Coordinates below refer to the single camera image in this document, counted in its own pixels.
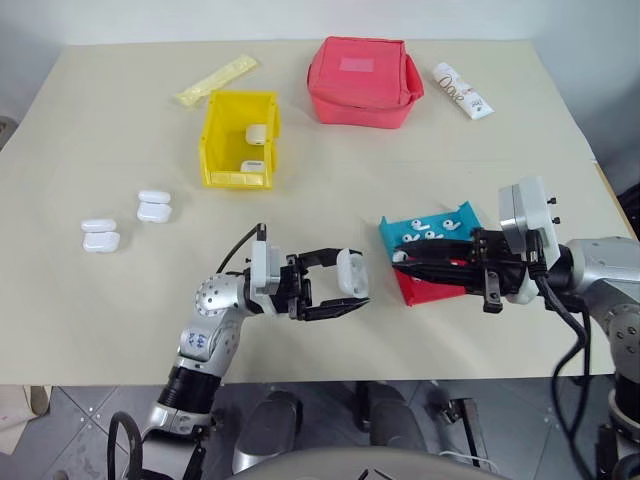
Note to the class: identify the red fabric pouch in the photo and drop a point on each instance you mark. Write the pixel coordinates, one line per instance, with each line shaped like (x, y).
(360, 80)

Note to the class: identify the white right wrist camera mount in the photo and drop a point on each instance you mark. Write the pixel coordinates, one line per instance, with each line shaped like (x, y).
(530, 200)

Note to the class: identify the long yellow sachet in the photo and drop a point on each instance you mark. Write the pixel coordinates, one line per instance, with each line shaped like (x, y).
(215, 82)

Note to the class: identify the white cosmetic tube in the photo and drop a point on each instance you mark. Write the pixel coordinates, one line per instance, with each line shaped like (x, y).
(460, 87)

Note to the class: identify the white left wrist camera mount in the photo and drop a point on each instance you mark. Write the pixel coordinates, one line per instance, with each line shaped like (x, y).
(262, 265)

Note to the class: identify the grey rounded robot body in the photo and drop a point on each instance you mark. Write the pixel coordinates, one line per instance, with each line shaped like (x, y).
(380, 465)

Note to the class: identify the white earbud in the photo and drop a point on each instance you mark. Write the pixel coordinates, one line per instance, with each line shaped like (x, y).
(430, 235)
(399, 257)
(411, 236)
(416, 223)
(451, 224)

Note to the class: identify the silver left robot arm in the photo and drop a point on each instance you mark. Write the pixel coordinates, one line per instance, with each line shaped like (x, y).
(210, 345)

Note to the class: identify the closed white earbud case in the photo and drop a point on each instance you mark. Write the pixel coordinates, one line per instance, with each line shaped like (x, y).
(257, 134)
(252, 166)

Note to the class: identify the dark rounded robot foot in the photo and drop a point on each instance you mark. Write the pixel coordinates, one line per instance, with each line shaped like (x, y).
(270, 425)
(395, 415)

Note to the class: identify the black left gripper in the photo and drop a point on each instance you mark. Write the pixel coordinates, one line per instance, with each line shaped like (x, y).
(294, 290)

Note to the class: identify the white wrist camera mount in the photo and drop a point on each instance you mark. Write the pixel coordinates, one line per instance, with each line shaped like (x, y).
(262, 265)
(530, 200)

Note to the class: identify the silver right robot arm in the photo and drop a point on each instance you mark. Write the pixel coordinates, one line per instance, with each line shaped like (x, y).
(605, 280)

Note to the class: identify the beige fabric bag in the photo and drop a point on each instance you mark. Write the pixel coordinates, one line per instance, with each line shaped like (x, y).
(20, 415)

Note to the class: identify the yellow plastic bin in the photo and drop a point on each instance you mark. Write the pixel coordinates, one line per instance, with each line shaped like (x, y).
(220, 115)

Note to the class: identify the white earbud case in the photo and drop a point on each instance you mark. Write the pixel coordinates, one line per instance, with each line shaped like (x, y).
(252, 166)
(101, 236)
(352, 272)
(154, 206)
(257, 134)

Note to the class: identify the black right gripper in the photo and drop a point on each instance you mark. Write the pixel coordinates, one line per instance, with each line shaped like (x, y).
(500, 260)

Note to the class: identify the red plastic tray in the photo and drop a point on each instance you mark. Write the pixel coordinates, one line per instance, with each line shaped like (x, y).
(425, 294)

